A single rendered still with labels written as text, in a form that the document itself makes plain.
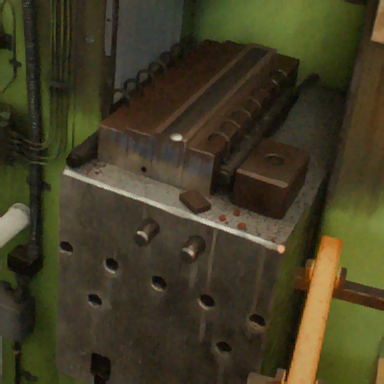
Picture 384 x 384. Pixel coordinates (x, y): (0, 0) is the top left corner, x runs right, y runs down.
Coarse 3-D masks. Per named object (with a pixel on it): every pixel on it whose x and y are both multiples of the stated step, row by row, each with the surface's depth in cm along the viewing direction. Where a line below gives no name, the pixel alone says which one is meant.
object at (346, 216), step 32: (352, 96) 123; (352, 128) 125; (352, 160) 127; (352, 192) 130; (320, 224) 135; (352, 224) 133; (352, 256) 135; (352, 320) 141; (320, 352) 147; (352, 352) 144
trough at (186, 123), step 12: (252, 48) 155; (240, 60) 150; (252, 60) 153; (228, 72) 145; (240, 72) 148; (216, 84) 141; (228, 84) 143; (204, 96) 136; (216, 96) 138; (192, 108) 132; (204, 108) 134; (180, 120) 129; (192, 120) 130; (168, 132) 125; (180, 132) 126
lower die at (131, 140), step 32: (192, 64) 150; (224, 64) 149; (256, 64) 148; (288, 64) 152; (160, 96) 135; (192, 96) 135; (224, 96) 135; (256, 96) 139; (128, 128) 124; (160, 128) 124; (192, 128) 125; (224, 128) 128; (128, 160) 127; (160, 160) 125; (192, 160) 122
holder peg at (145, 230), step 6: (144, 222) 122; (150, 222) 122; (144, 228) 120; (150, 228) 121; (156, 228) 122; (138, 234) 120; (144, 234) 119; (150, 234) 120; (156, 234) 122; (138, 240) 120; (144, 240) 120; (150, 240) 120; (144, 246) 120
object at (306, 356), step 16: (336, 240) 112; (320, 256) 108; (336, 256) 109; (320, 272) 105; (320, 288) 103; (320, 304) 100; (304, 320) 97; (320, 320) 97; (304, 336) 95; (320, 336) 95; (304, 352) 92; (304, 368) 90
